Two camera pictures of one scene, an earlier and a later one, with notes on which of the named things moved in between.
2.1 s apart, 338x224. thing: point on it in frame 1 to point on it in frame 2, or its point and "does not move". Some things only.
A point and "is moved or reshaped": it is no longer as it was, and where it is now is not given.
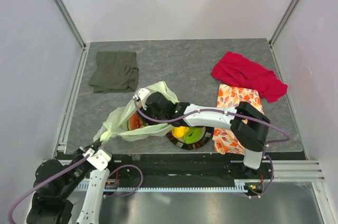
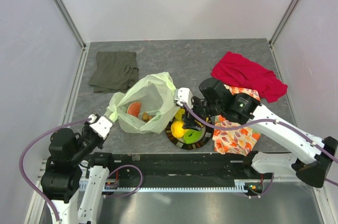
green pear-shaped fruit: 194,135 does not move
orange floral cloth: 225,140 does not move
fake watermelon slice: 134,121 to 134,108
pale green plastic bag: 116,127 is moved or reshaped
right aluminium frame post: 290,7 does not move
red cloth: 235,70 does not move
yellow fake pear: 179,131 does not move
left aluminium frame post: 62,5 does not move
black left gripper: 95,145 to 86,126
